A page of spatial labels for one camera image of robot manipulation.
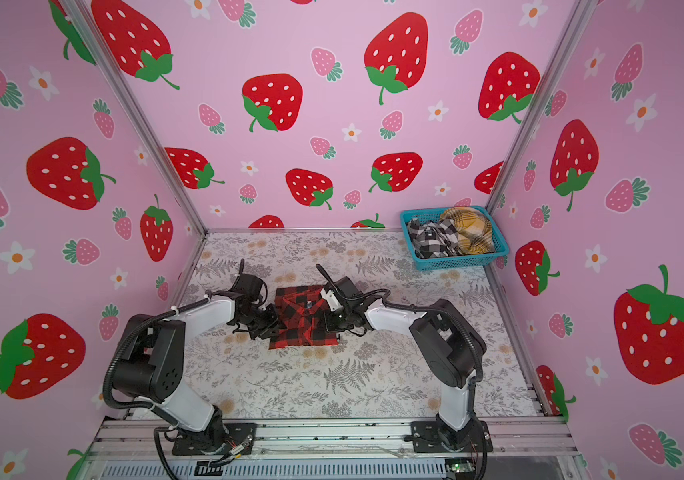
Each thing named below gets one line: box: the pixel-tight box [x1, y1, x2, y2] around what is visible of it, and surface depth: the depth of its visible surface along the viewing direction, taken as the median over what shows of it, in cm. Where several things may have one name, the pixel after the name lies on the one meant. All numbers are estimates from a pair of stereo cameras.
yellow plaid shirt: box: [440, 207, 495, 255], surface depth 109 cm
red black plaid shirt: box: [269, 285, 339, 350], surface depth 92 cm
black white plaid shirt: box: [408, 217, 463, 259], surface depth 109 cm
